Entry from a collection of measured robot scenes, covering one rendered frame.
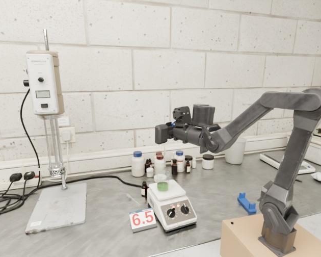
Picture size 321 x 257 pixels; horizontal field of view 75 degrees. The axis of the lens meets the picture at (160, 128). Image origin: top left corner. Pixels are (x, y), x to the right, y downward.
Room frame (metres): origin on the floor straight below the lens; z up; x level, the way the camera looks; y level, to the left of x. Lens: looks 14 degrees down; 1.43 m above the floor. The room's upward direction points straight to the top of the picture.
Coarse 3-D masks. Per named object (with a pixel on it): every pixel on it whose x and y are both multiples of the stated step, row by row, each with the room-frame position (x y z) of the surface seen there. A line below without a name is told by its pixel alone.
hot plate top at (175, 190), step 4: (172, 180) 0.84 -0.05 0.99; (152, 184) 0.80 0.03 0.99; (172, 184) 0.80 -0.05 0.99; (176, 184) 0.80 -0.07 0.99; (152, 188) 0.77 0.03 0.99; (172, 188) 0.77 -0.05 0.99; (176, 188) 0.77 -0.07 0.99; (180, 188) 0.77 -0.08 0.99; (152, 192) 0.75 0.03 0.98; (156, 192) 0.74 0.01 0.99; (160, 192) 0.74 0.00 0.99; (164, 192) 0.74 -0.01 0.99; (168, 192) 0.74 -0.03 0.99; (172, 192) 0.74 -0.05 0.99; (176, 192) 0.74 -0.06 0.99; (180, 192) 0.74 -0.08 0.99; (184, 192) 0.74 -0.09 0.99; (156, 196) 0.71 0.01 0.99; (160, 196) 0.71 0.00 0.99; (164, 196) 0.71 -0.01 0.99; (168, 196) 0.71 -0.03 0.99; (172, 196) 0.71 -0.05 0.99; (176, 196) 0.72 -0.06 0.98
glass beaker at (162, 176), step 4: (156, 172) 0.77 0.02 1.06; (160, 172) 0.78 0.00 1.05; (164, 172) 0.78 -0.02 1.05; (168, 172) 0.77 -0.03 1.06; (156, 176) 0.76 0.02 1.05; (160, 176) 0.74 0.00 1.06; (164, 176) 0.74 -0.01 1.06; (168, 176) 0.74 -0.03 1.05; (156, 180) 0.76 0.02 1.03; (160, 180) 0.74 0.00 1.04; (164, 180) 0.74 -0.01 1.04; (168, 180) 0.75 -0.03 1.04; (156, 184) 0.76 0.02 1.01; (160, 184) 0.74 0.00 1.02; (164, 184) 0.74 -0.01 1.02; (168, 184) 0.75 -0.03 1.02; (156, 188) 0.76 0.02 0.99; (160, 188) 0.74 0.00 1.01; (164, 188) 0.74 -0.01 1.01; (168, 188) 0.75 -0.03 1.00
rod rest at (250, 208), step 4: (244, 192) 0.83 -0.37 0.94; (240, 196) 0.82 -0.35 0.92; (244, 196) 0.82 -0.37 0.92; (240, 200) 0.80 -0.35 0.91; (244, 200) 0.80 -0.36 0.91; (244, 204) 0.77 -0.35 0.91; (248, 204) 0.77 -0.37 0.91; (252, 204) 0.75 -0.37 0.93; (248, 208) 0.75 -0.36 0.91; (252, 208) 0.74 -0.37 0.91; (252, 212) 0.74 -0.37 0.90
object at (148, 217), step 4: (140, 212) 0.69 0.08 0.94; (144, 212) 0.69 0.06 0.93; (148, 212) 0.69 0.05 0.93; (152, 212) 0.69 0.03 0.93; (132, 216) 0.67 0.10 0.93; (136, 216) 0.67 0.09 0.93; (140, 216) 0.68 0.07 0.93; (144, 216) 0.68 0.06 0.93; (148, 216) 0.68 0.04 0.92; (152, 216) 0.68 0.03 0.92; (132, 220) 0.66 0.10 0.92; (136, 220) 0.66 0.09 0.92; (140, 220) 0.66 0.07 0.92; (144, 220) 0.67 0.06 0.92; (148, 220) 0.67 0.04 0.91; (152, 220) 0.67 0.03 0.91; (132, 224) 0.65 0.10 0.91; (136, 224) 0.65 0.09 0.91; (140, 224) 0.65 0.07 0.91
